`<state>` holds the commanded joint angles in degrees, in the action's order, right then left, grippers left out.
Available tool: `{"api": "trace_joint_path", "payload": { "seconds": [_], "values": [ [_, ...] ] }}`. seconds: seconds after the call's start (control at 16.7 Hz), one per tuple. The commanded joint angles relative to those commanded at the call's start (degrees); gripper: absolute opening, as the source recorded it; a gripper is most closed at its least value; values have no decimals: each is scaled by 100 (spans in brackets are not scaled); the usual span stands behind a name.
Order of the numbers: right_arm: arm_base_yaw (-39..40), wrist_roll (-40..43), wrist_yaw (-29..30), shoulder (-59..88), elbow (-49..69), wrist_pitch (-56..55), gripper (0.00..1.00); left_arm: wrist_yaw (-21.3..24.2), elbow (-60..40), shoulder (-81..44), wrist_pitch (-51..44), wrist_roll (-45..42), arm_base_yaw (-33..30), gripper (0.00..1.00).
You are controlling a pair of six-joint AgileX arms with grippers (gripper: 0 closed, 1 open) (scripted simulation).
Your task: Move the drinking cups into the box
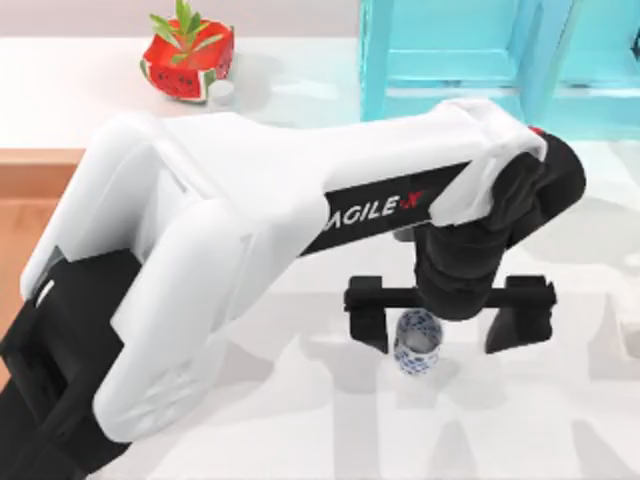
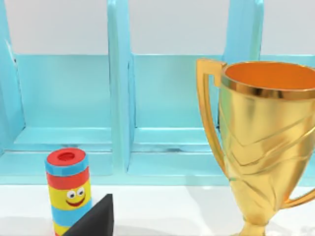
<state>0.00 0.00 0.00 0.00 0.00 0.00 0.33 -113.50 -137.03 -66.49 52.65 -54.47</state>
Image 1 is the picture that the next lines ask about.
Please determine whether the blue and white cup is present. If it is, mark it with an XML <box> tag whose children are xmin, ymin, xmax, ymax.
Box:
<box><xmin>392</xmin><ymin>308</ymin><xmax>444</xmax><ymax>378</ymax></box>

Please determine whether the small grey cylinder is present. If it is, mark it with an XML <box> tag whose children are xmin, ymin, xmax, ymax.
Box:
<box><xmin>208</xmin><ymin>80</ymin><xmax>236</xmax><ymax>106</ymax></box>

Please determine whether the watermelon plant pot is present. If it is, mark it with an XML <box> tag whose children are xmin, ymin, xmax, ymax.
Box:
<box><xmin>139</xmin><ymin>0</ymin><xmax>236</xmax><ymax>104</ymax></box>

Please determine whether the salmon-coloured shallow box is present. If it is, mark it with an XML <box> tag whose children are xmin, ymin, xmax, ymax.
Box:
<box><xmin>0</xmin><ymin>148</ymin><xmax>87</xmax><ymax>346</ymax></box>

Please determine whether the light blue rack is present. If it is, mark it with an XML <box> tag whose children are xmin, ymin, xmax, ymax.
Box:
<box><xmin>357</xmin><ymin>0</ymin><xmax>640</xmax><ymax>129</ymax></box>

